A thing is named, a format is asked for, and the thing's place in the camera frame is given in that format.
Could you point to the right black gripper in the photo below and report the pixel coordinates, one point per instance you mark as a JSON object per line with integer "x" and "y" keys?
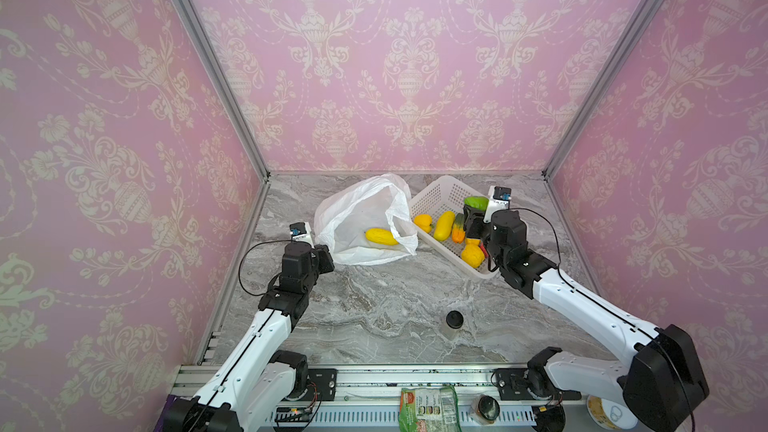
{"x": 475, "y": 222}

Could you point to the white perforated plastic basket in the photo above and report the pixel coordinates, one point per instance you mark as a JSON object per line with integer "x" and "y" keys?
{"x": 448, "y": 193}

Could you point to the small black-lidded jar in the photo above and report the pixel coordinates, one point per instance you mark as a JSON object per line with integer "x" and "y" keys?
{"x": 452, "y": 324}

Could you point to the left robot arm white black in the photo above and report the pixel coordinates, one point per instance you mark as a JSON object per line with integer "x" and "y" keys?
{"x": 259, "y": 374}

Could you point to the green snack package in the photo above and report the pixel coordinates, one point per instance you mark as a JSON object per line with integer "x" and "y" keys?
{"x": 429, "y": 410}

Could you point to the white plastic bag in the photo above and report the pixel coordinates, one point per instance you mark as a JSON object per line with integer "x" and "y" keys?
{"x": 340, "y": 221}

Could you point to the black round lid object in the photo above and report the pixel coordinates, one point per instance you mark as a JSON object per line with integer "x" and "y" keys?
{"x": 484, "y": 410}

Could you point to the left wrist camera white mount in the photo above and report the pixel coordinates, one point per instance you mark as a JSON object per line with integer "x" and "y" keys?
{"x": 301, "y": 232}

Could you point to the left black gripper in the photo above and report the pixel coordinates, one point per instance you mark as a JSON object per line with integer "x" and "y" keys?
{"x": 322, "y": 256}

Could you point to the tin can white lid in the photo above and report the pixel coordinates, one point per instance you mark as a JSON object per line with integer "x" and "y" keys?
{"x": 609, "y": 415}

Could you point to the green apple fruit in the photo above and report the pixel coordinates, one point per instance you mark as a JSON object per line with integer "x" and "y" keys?
{"x": 477, "y": 202}

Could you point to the aluminium frame rail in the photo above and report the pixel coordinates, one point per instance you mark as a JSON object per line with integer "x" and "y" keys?
{"x": 377, "y": 381}

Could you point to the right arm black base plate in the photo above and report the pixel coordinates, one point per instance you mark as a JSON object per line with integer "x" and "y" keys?
{"x": 517, "y": 384}

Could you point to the yellow bell pepper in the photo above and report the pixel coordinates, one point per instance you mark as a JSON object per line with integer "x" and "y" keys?
{"x": 424, "y": 222}

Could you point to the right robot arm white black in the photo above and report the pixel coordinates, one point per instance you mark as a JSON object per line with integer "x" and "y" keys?
{"x": 655, "y": 373}

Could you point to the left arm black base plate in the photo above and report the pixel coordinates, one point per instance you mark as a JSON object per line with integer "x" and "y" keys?
{"x": 319, "y": 384}

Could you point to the yellow starfruit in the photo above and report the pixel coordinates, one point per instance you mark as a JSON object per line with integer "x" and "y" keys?
{"x": 444, "y": 225}

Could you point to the green orange mango fruit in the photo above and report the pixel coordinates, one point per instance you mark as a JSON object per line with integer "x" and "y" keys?
{"x": 458, "y": 233}

